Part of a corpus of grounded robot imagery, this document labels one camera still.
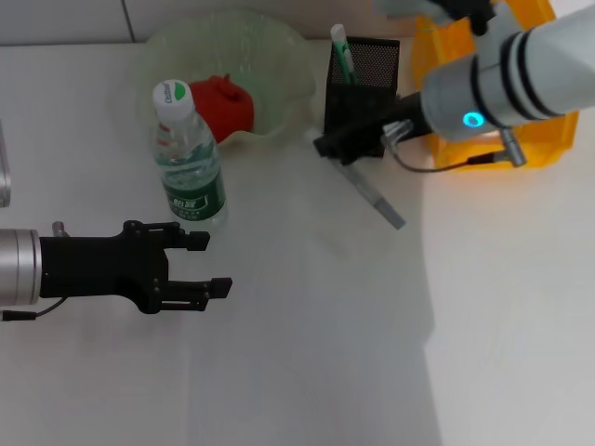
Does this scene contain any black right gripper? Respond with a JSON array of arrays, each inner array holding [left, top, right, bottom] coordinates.
[[312, 90, 437, 165]]

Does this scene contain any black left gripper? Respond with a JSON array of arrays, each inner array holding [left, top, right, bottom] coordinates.
[[39, 220, 233, 315]]

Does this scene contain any grey glitter pen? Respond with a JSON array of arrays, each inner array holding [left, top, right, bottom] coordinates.
[[332, 155, 407, 231]]

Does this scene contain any green utility knife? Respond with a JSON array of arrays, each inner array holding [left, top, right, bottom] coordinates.
[[330, 23, 361, 87]]

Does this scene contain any green label water bottle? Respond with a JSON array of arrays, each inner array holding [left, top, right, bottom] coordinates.
[[149, 78, 230, 231]]

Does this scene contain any red orange fruit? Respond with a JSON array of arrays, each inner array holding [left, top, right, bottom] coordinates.
[[189, 73, 256, 143]]

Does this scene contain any black mesh pen holder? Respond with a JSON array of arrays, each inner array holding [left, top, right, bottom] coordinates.
[[324, 36, 401, 160]]

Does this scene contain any green glass fruit plate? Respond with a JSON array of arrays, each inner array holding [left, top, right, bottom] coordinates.
[[139, 11, 317, 150]]

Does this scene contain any yellow plastic bin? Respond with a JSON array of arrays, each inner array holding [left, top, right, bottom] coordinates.
[[411, 0, 580, 174]]

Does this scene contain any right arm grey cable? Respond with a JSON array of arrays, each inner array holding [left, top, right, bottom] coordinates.
[[380, 119, 529, 175]]

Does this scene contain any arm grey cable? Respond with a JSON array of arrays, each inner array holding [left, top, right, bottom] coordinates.
[[0, 296, 70, 323], [380, 119, 529, 175]]

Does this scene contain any black grey right wrist camera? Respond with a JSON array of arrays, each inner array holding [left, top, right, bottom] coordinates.
[[376, 0, 496, 37]]

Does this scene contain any left arm grey cable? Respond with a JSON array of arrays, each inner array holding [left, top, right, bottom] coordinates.
[[0, 296, 70, 323]]

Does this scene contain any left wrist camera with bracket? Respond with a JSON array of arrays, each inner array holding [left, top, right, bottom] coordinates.
[[0, 120, 11, 209]]

